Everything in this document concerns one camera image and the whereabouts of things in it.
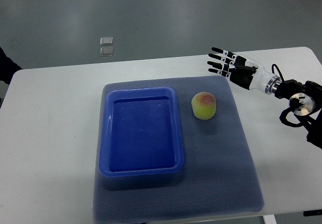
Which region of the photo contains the black robotic finger third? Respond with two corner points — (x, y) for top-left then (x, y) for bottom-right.
(207, 61), (234, 70)

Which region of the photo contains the black white robotic hand palm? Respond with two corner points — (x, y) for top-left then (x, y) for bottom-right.
(230, 55), (281, 94)

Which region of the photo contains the black robotic finger topmost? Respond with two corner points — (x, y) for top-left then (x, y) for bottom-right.
(211, 47), (237, 59)

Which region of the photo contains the lower metal floor plate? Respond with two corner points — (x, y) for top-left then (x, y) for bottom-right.
(100, 46), (114, 56)

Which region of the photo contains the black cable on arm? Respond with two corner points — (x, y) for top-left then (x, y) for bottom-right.
(270, 63), (285, 83)

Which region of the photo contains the dark object at left edge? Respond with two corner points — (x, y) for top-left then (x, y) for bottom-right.
(0, 48), (22, 85)

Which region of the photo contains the black robotic finger lowest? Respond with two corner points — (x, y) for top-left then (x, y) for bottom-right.
(208, 68), (231, 78)

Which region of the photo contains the grey-blue textured mat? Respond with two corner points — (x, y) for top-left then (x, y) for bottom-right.
(93, 76), (264, 223)

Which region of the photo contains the metal floor plate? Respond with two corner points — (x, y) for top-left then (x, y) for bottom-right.
(100, 36), (113, 45)
(100, 46), (114, 56)

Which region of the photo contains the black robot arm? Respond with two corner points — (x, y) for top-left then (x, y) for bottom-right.
(207, 47), (321, 148)

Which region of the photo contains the black robotic finger second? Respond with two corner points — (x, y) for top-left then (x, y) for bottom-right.
(208, 53), (235, 63)

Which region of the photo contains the upper metal floor plate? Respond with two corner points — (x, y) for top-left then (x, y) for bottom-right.
(100, 36), (113, 45)

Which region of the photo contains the blue plastic tray plate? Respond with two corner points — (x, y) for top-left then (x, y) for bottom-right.
(98, 87), (184, 178)

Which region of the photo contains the yellow-green red peach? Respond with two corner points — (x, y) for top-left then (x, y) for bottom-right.
(191, 92), (216, 120)

